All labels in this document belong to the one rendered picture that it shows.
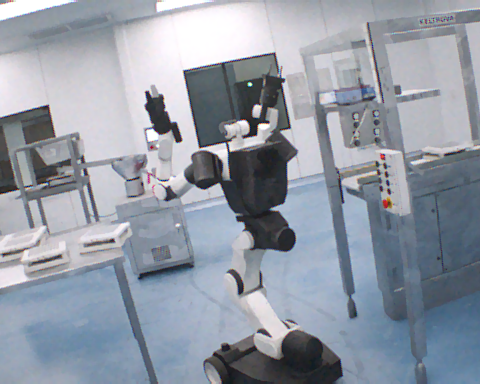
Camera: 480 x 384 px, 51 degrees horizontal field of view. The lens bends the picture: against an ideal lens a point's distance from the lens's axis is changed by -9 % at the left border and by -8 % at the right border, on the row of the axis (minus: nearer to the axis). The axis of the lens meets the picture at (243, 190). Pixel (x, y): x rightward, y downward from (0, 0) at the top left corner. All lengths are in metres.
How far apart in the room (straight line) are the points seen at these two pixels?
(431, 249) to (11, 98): 6.35
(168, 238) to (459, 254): 2.78
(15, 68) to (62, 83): 0.76
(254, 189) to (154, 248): 2.89
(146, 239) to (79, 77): 3.46
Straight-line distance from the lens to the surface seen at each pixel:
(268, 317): 2.79
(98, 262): 2.64
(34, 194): 5.91
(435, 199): 3.28
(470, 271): 3.56
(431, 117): 8.85
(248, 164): 2.31
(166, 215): 5.04
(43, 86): 7.98
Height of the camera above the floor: 1.53
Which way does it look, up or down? 10 degrees down
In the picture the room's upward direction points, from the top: 12 degrees counter-clockwise
